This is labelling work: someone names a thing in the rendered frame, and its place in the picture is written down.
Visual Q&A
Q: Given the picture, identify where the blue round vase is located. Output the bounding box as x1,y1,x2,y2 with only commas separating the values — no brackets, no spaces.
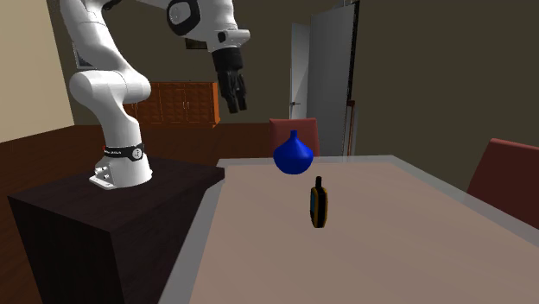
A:
273,129,314,176

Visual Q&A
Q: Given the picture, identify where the orange wooden sideboard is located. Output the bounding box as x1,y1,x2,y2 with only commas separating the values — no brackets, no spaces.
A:
123,81,221,129

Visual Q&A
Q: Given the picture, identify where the red chair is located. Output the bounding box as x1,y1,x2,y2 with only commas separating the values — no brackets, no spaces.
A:
466,137,539,231
269,117,320,159

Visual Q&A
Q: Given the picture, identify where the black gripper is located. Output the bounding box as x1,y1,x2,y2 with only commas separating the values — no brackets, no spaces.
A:
211,46,248,115

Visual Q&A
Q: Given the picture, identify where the dark wooden robot stand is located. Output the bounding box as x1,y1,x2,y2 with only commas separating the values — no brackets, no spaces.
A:
7,156,226,304

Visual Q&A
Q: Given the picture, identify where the yellow black handheld radio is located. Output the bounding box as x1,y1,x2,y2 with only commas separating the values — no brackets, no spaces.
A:
310,175,329,229

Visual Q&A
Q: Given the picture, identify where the framed wall picture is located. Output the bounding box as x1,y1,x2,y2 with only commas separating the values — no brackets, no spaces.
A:
72,41,96,71

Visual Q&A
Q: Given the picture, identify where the dark wall picture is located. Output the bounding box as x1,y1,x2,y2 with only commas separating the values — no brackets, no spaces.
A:
184,37,209,51

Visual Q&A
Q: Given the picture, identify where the grey open door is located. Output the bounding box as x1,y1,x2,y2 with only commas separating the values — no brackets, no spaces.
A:
289,0,361,157

